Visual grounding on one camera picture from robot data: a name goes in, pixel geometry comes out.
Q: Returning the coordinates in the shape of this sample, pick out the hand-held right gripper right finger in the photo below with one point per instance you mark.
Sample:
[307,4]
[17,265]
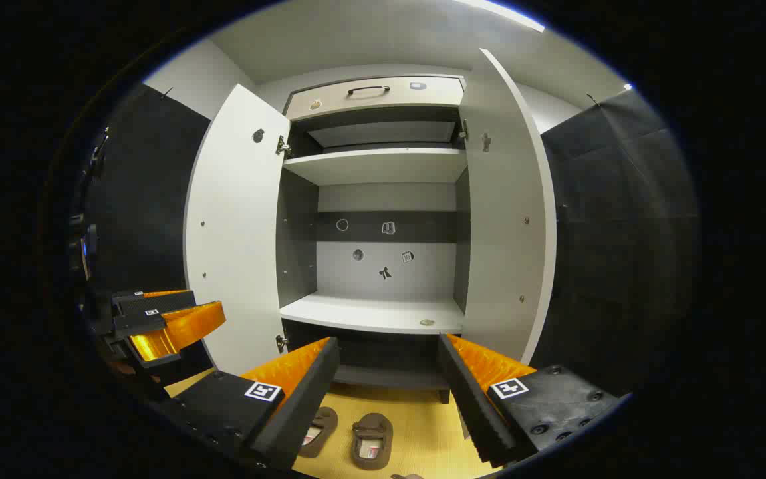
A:
[466,399]

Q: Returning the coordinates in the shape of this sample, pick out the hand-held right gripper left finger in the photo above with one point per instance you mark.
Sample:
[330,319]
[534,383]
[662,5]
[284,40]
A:
[310,392]

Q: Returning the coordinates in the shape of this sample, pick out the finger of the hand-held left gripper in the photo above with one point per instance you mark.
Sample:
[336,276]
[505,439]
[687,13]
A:
[177,329]
[157,303]

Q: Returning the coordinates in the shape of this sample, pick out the brown fuzzy shoe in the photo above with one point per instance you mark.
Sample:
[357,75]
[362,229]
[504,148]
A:
[322,426]
[371,439]

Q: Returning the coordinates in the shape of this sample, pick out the white shoe cabinet door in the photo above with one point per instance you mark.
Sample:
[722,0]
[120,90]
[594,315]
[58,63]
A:
[503,233]
[237,233]

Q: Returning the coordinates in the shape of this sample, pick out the white shoe cabinet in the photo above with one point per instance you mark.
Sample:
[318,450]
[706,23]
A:
[383,266]

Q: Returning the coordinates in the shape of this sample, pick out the metal door hinge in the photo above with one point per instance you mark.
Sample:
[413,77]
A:
[282,146]
[281,343]
[464,130]

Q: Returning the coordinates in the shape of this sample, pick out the white cabinet shelf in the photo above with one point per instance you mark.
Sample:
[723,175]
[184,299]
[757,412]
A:
[370,313]
[376,163]

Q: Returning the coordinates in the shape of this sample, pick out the white cabinet drawer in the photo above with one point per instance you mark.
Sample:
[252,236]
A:
[370,103]

